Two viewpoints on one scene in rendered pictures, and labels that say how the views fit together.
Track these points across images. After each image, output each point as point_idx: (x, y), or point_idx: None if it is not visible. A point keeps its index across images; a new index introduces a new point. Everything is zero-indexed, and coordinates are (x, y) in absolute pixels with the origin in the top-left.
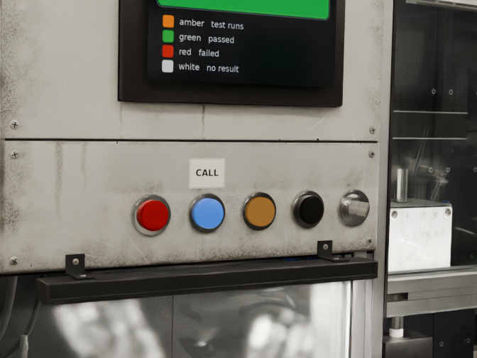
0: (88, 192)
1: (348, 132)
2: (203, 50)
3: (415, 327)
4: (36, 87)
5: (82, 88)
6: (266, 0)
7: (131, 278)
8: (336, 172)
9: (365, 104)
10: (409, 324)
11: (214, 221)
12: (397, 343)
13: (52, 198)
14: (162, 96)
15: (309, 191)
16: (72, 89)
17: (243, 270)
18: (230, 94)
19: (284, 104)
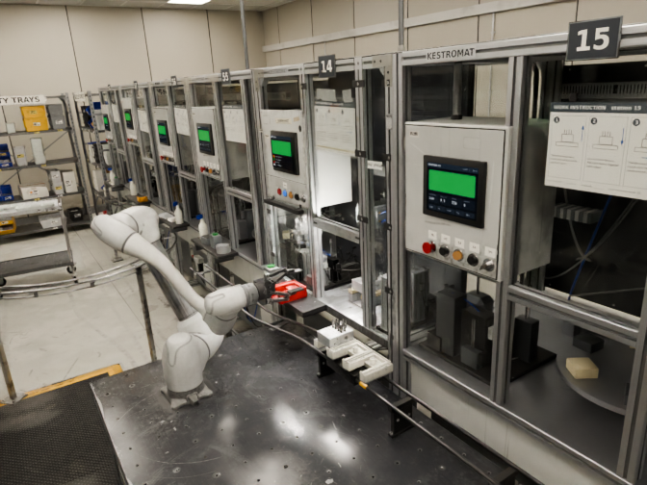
0: (273, 185)
1: (301, 181)
2: (277, 162)
3: None
4: (268, 165)
5: (271, 166)
6: (283, 152)
7: (271, 201)
8: (300, 190)
9: (303, 175)
10: None
11: (284, 194)
12: None
13: (271, 185)
14: (276, 169)
15: (297, 192)
16: (271, 166)
17: (281, 205)
18: (283, 170)
19: (290, 173)
